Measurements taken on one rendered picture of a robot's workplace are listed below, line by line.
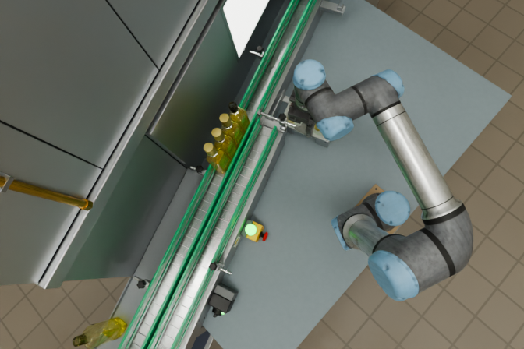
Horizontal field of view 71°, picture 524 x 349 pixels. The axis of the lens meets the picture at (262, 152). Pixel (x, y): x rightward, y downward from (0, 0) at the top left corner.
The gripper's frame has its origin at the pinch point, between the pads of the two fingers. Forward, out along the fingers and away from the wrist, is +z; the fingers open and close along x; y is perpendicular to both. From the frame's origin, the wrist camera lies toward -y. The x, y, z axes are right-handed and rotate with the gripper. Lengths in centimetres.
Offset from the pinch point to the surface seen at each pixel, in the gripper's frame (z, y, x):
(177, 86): -14.0, 42.1, 7.9
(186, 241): 30, 31, 51
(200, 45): -13.9, 42.0, -7.4
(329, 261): 43, -22, 35
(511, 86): 118, -92, -116
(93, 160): -28, 45, 39
